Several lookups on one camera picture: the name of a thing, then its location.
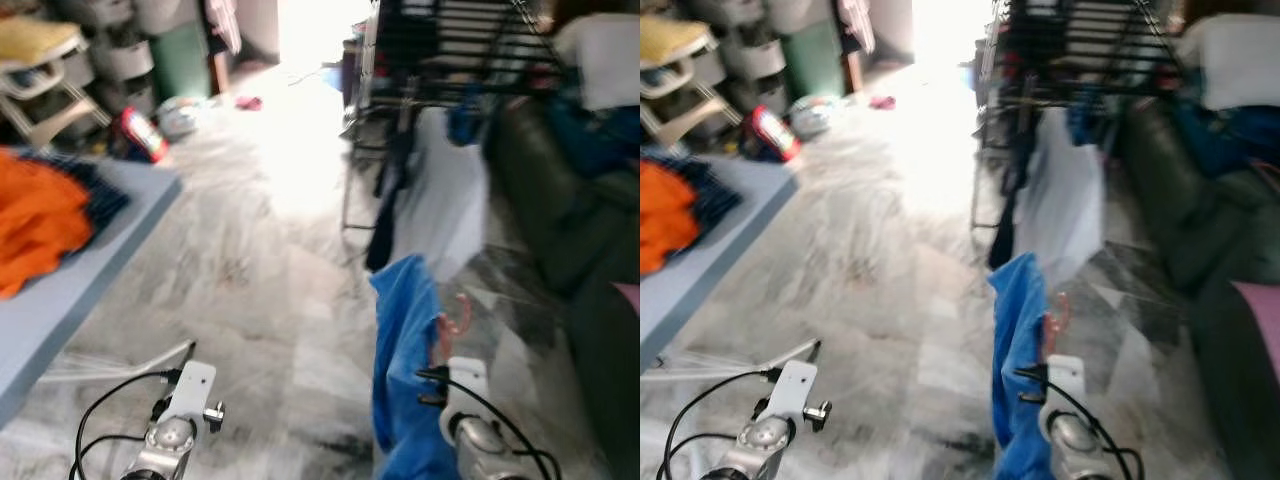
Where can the pink plastic hanger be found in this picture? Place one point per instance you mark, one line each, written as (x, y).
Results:
(462, 315)
(1062, 312)

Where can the orange t-shirt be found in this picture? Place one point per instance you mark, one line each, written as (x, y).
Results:
(665, 215)
(40, 220)

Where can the blue plastic hanger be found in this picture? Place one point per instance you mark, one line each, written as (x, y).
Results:
(1082, 125)
(465, 125)

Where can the black t-shirt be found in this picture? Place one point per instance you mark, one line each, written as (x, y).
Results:
(1005, 240)
(385, 240)

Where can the white t-shirt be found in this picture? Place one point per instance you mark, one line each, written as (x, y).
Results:
(440, 200)
(1060, 200)

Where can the dark green sofa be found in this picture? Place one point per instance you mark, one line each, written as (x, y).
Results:
(1190, 220)
(560, 220)

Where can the pink cloth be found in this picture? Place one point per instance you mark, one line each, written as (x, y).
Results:
(249, 102)
(882, 101)

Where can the grey folding table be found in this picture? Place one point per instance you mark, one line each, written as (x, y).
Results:
(730, 250)
(90, 260)

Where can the blue plaid shirt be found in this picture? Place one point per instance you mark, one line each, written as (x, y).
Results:
(105, 205)
(720, 200)

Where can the white plastic bag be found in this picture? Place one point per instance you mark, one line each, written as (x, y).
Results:
(180, 118)
(814, 118)

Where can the red and blue bag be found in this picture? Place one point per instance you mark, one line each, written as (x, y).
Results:
(140, 135)
(775, 135)

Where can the white pillow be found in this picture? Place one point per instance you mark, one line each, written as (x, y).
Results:
(605, 60)
(1235, 60)

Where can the white high chair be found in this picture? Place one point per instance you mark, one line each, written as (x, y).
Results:
(40, 80)
(675, 80)

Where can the green bin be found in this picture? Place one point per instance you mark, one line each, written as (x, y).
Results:
(812, 60)
(180, 60)

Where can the white drawer shelf unit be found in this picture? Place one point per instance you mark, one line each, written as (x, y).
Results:
(120, 60)
(750, 60)

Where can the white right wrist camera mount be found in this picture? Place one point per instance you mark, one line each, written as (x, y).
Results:
(468, 378)
(1065, 375)

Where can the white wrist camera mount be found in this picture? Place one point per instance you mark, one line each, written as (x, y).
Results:
(795, 385)
(468, 378)
(193, 385)
(1065, 375)

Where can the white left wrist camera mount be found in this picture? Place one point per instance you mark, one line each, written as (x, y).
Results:
(193, 385)
(795, 385)

